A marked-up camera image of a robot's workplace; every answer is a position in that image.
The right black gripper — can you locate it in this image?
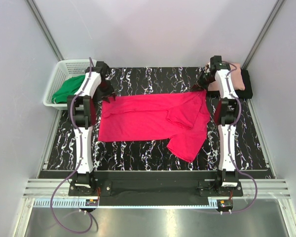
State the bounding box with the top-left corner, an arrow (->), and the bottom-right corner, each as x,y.
189,70 -> 215,92

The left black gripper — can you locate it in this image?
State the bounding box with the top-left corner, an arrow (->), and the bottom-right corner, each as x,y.
97,79 -> 115,102

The red t-shirt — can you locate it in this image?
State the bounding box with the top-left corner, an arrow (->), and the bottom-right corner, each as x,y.
98,91 -> 210,162

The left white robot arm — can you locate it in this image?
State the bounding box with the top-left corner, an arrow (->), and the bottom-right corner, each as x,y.
67,59 -> 116,196

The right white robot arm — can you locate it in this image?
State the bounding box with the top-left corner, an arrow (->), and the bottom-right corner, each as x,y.
190,55 -> 243,197

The folded pink t-shirt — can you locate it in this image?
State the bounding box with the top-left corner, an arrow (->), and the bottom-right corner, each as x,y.
208,63 -> 245,91

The green t-shirt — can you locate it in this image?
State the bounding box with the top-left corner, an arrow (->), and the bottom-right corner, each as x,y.
51,75 -> 85,104

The folded black t-shirt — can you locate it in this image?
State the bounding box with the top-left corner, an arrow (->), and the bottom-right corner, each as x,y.
207,70 -> 253,99

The white plastic basket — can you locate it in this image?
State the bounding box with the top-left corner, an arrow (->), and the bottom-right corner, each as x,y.
43,59 -> 103,110

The black marble table mat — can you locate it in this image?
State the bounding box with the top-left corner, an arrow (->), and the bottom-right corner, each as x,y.
43,67 -> 269,172

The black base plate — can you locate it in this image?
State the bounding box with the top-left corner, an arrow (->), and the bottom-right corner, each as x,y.
69,171 -> 243,208

